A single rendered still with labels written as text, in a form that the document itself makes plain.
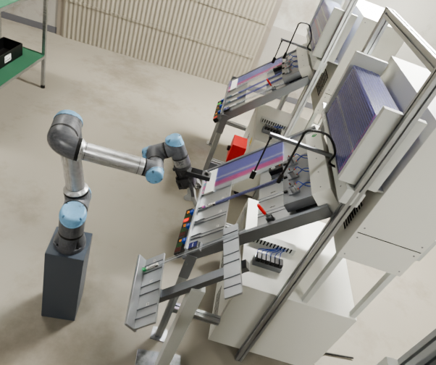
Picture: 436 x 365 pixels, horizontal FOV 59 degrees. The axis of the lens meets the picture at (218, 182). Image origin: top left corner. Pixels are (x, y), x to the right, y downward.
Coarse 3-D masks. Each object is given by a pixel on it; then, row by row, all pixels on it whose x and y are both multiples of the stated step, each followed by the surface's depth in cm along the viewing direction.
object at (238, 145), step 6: (234, 138) 270; (240, 138) 272; (246, 138) 275; (234, 144) 264; (240, 144) 266; (246, 144) 269; (228, 150) 273; (234, 150) 266; (240, 150) 265; (228, 156) 270; (234, 156) 269
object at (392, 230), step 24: (384, 72) 189; (408, 72) 172; (408, 96) 158; (432, 120) 136; (432, 144) 137; (408, 168) 144; (432, 168) 142; (384, 192) 152; (408, 192) 150; (432, 192) 149; (360, 216) 165; (384, 216) 158; (408, 216) 157; (432, 216) 155; (336, 240) 180; (360, 240) 168; (384, 240) 166; (408, 240) 164; (432, 240) 163; (336, 264) 180; (384, 264) 174; (408, 264) 173; (312, 288) 192; (360, 312) 198
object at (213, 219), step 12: (216, 192) 217; (228, 192) 210; (204, 204) 213; (216, 204) 206; (228, 204) 202; (204, 216) 204; (216, 216) 198; (204, 228) 195; (216, 228) 189; (192, 240) 192; (204, 240) 187
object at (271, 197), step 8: (304, 136) 213; (288, 144) 216; (288, 152) 209; (296, 152) 205; (304, 152) 201; (264, 176) 203; (272, 184) 194; (280, 184) 190; (264, 192) 192; (272, 192) 189; (280, 192) 185; (264, 200) 186; (272, 200) 184; (280, 200) 180; (264, 208) 182; (272, 208) 179; (280, 208) 176; (264, 216) 177; (280, 216) 172
